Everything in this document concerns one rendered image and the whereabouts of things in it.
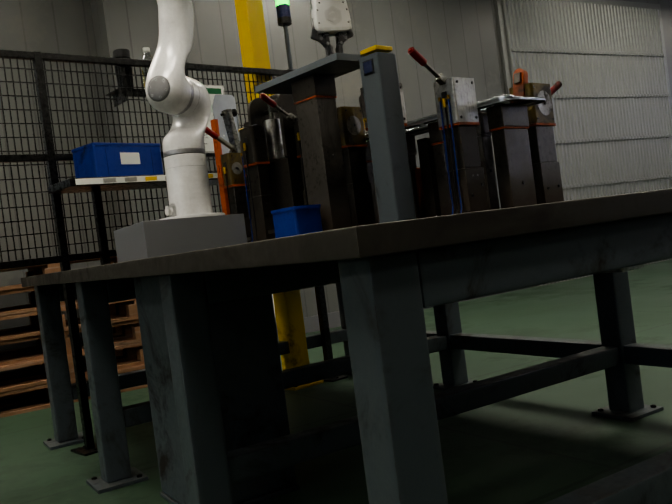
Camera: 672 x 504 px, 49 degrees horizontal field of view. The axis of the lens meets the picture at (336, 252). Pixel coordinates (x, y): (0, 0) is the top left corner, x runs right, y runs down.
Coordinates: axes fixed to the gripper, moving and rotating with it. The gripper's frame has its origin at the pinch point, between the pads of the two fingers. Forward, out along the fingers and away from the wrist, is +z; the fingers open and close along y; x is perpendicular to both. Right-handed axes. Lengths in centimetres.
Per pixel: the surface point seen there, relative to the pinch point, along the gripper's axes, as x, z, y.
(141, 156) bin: 108, 8, -46
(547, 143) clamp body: -4, 30, 60
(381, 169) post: -13.8, 33.6, 3.5
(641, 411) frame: 9, 117, 92
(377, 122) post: -14.4, 21.7, 3.8
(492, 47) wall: 422, -111, 309
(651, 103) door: 471, -53, 528
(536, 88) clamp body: -6, 14, 58
